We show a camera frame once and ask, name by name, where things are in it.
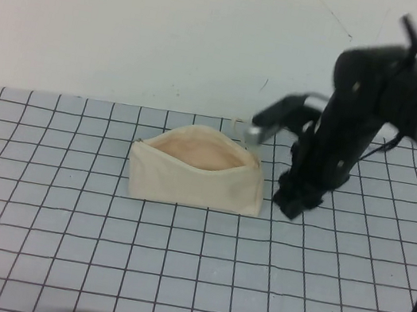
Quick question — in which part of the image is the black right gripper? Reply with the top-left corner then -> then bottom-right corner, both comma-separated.
269,93 -> 388,234

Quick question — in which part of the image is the cream fabric pencil case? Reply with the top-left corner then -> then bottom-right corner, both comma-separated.
123,99 -> 276,220

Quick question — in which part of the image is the blue-grey grid mat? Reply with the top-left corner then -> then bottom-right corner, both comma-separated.
0,64 -> 417,312

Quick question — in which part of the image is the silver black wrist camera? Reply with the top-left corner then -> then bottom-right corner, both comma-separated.
245,83 -> 329,158

